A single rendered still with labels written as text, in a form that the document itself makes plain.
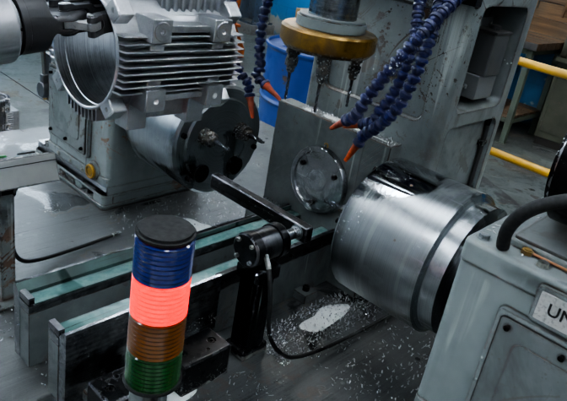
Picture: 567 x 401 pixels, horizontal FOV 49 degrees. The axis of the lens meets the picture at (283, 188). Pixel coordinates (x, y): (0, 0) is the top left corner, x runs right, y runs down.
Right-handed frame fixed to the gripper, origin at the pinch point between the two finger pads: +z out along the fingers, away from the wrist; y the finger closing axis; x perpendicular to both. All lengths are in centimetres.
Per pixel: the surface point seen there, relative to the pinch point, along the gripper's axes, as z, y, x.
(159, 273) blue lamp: -22.6, -32.3, 16.2
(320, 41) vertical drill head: 30.9, -4.5, 8.4
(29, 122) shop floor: 111, 301, 151
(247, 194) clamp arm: 19.7, -0.4, 36.6
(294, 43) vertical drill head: 29.5, 0.0, 9.6
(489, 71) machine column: 73, -17, 18
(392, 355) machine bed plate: 30, -31, 61
